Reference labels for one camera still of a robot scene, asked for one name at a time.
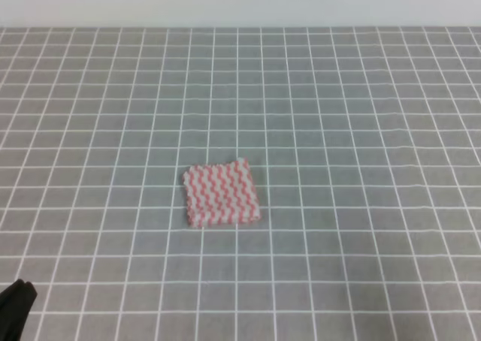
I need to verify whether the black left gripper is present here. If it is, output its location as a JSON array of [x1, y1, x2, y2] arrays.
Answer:
[[0, 279, 38, 341]]

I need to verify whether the pink white striped towel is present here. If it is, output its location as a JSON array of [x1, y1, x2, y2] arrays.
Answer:
[[183, 158, 261, 228]]

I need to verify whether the grey checked tablecloth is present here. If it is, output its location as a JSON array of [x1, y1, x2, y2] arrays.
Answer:
[[1, 27, 480, 340]]

